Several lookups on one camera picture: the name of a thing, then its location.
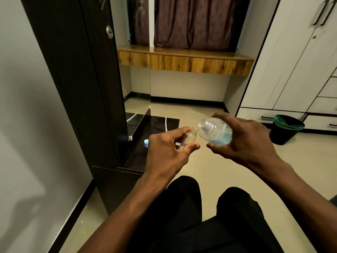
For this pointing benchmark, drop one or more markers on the person's right hand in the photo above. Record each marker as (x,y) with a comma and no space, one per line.
(250,142)

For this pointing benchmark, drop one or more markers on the person's left hand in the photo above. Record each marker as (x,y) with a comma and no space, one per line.
(160,155)

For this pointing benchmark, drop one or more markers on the person's left thumb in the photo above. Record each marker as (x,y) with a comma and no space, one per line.
(190,149)

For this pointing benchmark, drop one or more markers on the person's right thumb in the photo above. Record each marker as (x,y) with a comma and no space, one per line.
(218,150)

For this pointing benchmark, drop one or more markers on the small clear glass bottle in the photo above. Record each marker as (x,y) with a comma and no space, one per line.
(190,136)

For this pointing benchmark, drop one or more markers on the clear bottle with blue liquid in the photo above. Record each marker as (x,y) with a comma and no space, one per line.
(217,133)

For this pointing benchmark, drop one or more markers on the person's left forearm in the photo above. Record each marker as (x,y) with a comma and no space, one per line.
(126,216)

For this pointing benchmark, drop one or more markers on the person's right forearm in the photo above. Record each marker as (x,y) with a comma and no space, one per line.
(305,200)

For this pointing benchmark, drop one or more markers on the blue bottle cap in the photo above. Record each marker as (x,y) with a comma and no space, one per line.
(146,143)

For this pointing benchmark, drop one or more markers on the black trash bin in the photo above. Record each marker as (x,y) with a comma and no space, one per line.
(283,135)

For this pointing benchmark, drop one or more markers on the green bin liner bag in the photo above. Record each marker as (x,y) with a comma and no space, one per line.
(288,124)

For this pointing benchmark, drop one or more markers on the person's black trousers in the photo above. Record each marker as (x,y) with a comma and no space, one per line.
(200,223)

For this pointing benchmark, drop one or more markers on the tall cabinet mirror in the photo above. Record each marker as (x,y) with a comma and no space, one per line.
(135,84)

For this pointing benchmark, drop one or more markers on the white wardrobe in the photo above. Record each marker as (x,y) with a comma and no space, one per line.
(292,63)

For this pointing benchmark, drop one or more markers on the dark maroon curtain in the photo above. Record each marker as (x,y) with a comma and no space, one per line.
(197,22)

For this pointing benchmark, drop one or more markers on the dark wooden dressing cabinet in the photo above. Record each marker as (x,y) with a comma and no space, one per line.
(79,84)

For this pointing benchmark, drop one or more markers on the round silver cabinet lock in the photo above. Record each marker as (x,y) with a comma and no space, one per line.
(109,31)

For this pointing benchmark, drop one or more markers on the wooden wall shelf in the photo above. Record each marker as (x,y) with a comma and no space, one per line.
(184,61)

